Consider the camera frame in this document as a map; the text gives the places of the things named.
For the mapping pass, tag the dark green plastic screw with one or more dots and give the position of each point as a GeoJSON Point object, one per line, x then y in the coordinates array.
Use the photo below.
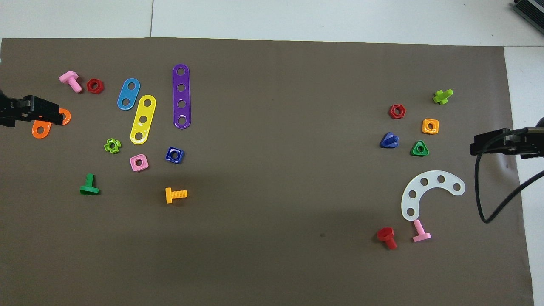
{"type": "Point", "coordinates": [89, 190]}

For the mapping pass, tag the yellow three-hole strip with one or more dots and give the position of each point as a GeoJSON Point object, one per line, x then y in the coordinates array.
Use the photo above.
{"type": "Point", "coordinates": [145, 111]}

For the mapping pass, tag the red hexagonal plastic nut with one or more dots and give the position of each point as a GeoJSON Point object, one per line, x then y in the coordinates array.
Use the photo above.
{"type": "Point", "coordinates": [392, 114]}
{"type": "Point", "coordinates": [90, 88]}

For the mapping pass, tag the black ribbed box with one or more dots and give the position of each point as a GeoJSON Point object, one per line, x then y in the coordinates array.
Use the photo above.
{"type": "Point", "coordinates": [531, 10]}

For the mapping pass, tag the pink plastic screw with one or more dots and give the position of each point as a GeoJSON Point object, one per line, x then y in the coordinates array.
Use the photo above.
{"type": "Point", "coordinates": [69, 79]}
{"type": "Point", "coordinates": [420, 233]}

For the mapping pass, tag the blue square plastic nut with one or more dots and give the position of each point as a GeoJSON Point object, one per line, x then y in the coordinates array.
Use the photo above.
{"type": "Point", "coordinates": [179, 159]}

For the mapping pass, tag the red plastic screw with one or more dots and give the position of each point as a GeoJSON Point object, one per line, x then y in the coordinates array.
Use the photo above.
{"type": "Point", "coordinates": [386, 233]}

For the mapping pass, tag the pink square plastic nut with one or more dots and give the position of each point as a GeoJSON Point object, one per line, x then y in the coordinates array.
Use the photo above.
{"type": "Point", "coordinates": [145, 166]}

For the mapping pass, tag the orange square plastic nut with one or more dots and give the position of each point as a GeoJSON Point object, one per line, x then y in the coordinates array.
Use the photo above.
{"type": "Point", "coordinates": [425, 131]}

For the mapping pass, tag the brown table mat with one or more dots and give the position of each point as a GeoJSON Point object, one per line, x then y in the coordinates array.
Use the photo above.
{"type": "Point", "coordinates": [272, 255]}

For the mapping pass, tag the green triangular plastic nut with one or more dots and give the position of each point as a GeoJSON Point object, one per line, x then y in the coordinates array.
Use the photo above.
{"type": "Point", "coordinates": [414, 153]}

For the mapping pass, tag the blue triangular-head plastic screw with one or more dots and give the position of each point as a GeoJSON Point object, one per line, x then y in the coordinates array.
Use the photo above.
{"type": "Point", "coordinates": [388, 141]}

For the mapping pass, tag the green cross-shaped plastic nut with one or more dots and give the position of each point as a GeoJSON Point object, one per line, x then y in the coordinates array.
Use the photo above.
{"type": "Point", "coordinates": [107, 147]}

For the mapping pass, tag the orange plastic screw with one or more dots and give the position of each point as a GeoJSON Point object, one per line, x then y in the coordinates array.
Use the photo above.
{"type": "Point", "coordinates": [170, 195]}

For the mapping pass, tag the purple four-hole strip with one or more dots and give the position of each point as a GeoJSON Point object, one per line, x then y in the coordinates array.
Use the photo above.
{"type": "Point", "coordinates": [181, 95]}

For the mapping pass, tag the orange three-hole angle plate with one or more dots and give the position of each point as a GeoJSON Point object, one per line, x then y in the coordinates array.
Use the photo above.
{"type": "Point", "coordinates": [41, 136]}

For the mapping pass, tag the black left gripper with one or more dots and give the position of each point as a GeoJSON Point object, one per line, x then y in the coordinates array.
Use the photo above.
{"type": "Point", "coordinates": [15, 110]}

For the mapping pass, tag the blue two-hole strip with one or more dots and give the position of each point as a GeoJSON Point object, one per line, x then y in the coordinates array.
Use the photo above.
{"type": "Point", "coordinates": [128, 94]}

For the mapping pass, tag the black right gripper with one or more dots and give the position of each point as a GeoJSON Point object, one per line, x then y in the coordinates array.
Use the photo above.
{"type": "Point", "coordinates": [527, 144]}

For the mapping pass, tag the white curved five-hole plate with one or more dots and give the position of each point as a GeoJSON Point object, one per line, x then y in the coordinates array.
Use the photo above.
{"type": "Point", "coordinates": [417, 188]}

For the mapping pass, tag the lime green plastic screw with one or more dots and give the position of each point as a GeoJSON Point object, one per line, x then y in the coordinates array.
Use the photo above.
{"type": "Point", "coordinates": [442, 97]}

